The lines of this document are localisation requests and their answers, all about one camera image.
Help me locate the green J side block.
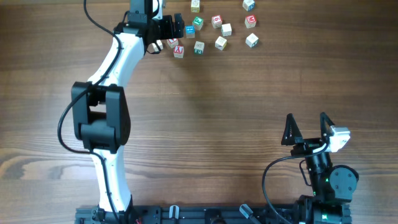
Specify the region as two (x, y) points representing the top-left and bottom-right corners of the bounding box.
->
(194, 41), (205, 55)

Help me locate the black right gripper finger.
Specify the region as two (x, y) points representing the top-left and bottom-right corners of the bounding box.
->
(281, 113), (303, 146)
(320, 112), (334, 140)

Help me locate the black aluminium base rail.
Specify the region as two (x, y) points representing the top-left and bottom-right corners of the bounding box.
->
(74, 203), (352, 224)

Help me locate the red letter M block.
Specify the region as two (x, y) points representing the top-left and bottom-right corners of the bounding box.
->
(244, 15), (257, 29)

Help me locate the yellow wooden block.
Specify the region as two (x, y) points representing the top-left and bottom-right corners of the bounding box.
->
(190, 0), (200, 12)

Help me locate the plain pale wooden block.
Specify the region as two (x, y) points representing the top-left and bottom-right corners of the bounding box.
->
(152, 40), (164, 53)

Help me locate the bird picture wooden block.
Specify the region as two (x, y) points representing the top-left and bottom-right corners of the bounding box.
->
(246, 33), (259, 48)

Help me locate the red letter Y block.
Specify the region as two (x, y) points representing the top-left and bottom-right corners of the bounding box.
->
(174, 45), (184, 58)

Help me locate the green letter R block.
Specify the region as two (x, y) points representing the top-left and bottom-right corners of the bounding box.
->
(192, 16), (204, 30)

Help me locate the red letter A block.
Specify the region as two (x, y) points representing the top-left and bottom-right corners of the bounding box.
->
(167, 39), (178, 49)

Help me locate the red number 9 block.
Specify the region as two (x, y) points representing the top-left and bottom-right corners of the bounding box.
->
(211, 15), (223, 29)

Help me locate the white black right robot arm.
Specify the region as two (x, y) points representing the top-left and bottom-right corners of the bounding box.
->
(281, 113), (359, 224)

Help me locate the plain Z wooden block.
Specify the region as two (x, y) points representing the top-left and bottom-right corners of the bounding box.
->
(221, 24), (232, 37)

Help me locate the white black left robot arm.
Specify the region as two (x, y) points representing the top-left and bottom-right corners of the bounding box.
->
(59, 1), (185, 223)

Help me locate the blue side wooden block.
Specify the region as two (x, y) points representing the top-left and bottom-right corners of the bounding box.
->
(243, 0), (255, 11)

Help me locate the blue letter H block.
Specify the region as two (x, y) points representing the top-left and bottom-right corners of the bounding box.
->
(185, 26), (195, 39)

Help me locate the hammer picture wooden block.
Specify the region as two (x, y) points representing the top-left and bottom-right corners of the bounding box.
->
(215, 36), (228, 50)

